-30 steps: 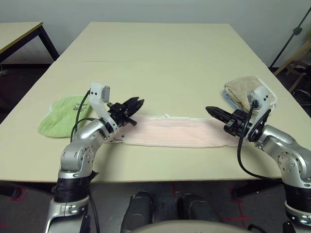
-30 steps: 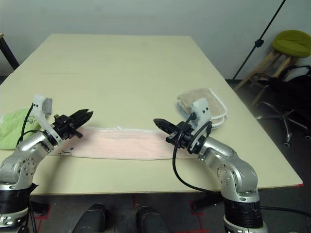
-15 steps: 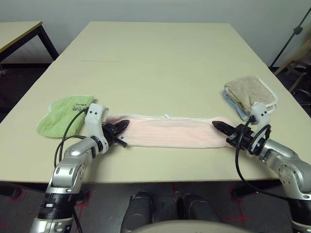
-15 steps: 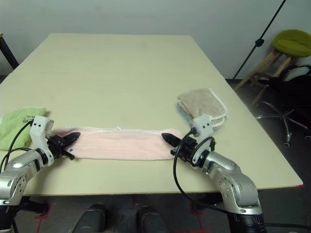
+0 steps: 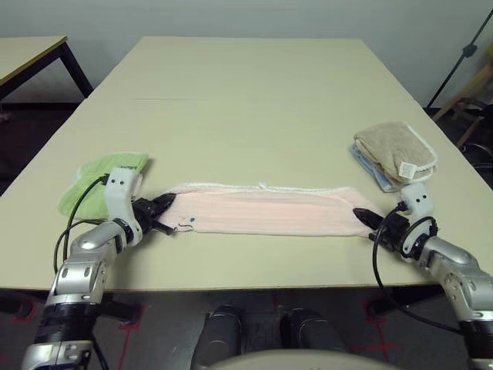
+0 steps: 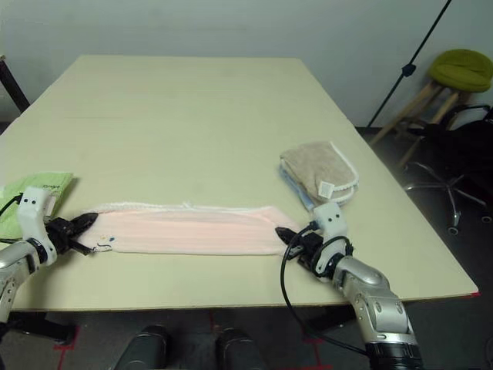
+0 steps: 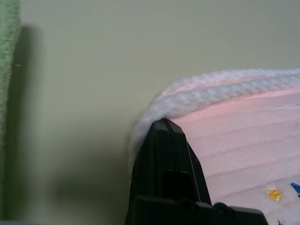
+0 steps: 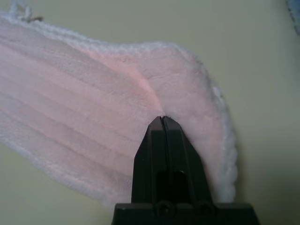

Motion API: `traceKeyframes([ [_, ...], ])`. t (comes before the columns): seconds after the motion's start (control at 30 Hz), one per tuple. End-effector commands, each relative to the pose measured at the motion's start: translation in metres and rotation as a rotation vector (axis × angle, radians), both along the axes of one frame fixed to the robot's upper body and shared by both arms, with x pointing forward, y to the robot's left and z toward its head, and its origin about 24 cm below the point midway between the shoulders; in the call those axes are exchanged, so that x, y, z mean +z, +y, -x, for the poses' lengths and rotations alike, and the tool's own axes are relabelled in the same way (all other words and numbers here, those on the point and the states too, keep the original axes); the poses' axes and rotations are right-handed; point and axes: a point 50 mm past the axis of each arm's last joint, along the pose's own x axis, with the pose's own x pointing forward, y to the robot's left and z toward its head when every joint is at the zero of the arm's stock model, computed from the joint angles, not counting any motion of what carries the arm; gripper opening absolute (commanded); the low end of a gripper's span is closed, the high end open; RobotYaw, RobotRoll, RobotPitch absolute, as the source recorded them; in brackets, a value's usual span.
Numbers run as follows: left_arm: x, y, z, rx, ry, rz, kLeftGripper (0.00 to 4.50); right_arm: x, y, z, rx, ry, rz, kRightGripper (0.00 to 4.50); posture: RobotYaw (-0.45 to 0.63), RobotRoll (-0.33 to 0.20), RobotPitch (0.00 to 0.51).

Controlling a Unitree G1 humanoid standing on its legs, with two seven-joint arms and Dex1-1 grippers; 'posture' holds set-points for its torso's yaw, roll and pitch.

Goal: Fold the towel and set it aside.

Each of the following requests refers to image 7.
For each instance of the green folded towel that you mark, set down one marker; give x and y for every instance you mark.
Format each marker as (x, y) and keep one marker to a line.
(5, 70)

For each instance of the pink towel with embroidery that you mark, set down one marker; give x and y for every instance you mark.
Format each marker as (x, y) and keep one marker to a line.
(234, 140)

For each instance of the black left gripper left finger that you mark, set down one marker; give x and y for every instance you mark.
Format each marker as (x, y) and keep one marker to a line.
(152, 159)

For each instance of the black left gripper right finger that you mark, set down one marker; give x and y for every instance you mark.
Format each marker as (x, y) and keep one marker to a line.
(187, 168)

